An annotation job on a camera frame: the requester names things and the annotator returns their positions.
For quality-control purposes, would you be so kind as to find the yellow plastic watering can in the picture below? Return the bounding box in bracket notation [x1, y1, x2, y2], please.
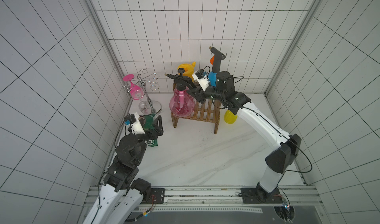
[178, 61, 196, 81]

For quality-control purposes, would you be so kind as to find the pink pump spray bottle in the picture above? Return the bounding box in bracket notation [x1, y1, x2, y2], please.
[165, 68, 195, 118]

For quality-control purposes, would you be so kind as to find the blue pump spray bottle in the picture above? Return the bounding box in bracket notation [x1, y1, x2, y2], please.
[208, 46, 227, 87]

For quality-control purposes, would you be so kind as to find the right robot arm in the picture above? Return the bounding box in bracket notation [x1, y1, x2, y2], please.
[167, 68, 301, 203]

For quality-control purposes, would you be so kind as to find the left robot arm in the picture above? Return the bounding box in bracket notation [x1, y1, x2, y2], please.
[83, 113, 164, 224]

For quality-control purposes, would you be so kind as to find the brown wooden slatted shelf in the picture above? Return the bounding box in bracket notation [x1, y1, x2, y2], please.
[171, 99, 221, 135]

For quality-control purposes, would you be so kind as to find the green chips bag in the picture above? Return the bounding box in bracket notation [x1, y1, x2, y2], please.
[142, 114, 158, 147]

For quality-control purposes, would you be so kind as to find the clear wine glass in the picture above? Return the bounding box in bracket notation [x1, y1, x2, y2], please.
[138, 100, 152, 115]

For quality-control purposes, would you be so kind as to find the yellow trigger spray bottle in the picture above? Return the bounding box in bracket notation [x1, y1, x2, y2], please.
[224, 110, 238, 124]

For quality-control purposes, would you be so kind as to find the pink wine glass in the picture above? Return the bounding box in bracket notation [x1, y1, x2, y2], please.
[123, 74, 144, 100]

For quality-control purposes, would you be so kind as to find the chrome wine glass rack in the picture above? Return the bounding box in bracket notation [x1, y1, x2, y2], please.
[123, 69, 162, 115]

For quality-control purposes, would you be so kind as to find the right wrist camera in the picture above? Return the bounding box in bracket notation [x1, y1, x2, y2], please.
[192, 69, 210, 91]

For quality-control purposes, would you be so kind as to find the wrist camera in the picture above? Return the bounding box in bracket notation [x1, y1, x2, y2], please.
[192, 69, 210, 91]
[125, 113, 145, 135]

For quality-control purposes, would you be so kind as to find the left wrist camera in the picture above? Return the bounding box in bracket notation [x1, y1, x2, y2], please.
[125, 113, 145, 135]

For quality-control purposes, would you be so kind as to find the aluminium mounting rail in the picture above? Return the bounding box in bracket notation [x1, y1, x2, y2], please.
[78, 185, 330, 224]

